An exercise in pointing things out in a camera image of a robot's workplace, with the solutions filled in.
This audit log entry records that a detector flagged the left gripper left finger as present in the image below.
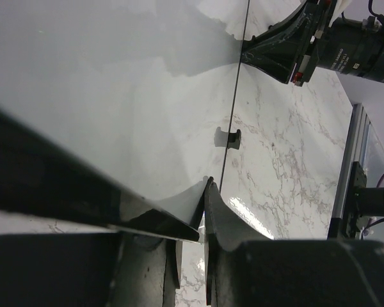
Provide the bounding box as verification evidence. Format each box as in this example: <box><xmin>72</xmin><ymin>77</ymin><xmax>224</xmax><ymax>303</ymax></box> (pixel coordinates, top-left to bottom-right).
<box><xmin>0</xmin><ymin>233</ymin><xmax>182</xmax><ymax>306</ymax></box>

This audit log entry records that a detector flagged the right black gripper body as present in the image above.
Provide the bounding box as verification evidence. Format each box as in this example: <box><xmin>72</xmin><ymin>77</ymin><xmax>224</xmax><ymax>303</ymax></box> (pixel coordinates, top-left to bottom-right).
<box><xmin>241</xmin><ymin>1</ymin><xmax>332</xmax><ymax>86</ymax></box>

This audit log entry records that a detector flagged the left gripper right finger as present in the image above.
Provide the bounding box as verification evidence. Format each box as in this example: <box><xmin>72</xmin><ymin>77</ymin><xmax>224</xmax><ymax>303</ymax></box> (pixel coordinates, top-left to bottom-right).
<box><xmin>203</xmin><ymin>180</ymin><xmax>384</xmax><ymax>306</ymax></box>

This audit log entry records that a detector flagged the black framed whiteboard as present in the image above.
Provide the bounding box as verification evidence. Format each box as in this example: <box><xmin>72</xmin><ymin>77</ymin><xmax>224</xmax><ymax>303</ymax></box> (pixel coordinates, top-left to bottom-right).
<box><xmin>0</xmin><ymin>0</ymin><xmax>251</xmax><ymax>244</ymax></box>

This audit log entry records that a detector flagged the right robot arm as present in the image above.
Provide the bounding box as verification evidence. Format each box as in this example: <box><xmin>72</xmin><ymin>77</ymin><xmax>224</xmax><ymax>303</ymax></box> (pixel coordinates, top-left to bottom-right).
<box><xmin>241</xmin><ymin>1</ymin><xmax>384</xmax><ymax>86</ymax></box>

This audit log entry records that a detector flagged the aluminium front rail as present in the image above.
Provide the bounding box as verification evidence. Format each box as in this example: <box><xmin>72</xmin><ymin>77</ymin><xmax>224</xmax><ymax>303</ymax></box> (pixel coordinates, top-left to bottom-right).
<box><xmin>332</xmin><ymin>104</ymin><xmax>371</xmax><ymax>219</ymax></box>

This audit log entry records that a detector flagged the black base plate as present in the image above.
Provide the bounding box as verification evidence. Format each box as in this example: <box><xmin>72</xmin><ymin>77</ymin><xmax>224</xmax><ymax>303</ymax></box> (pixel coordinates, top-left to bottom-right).
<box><xmin>327</xmin><ymin>161</ymin><xmax>367</xmax><ymax>239</ymax></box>

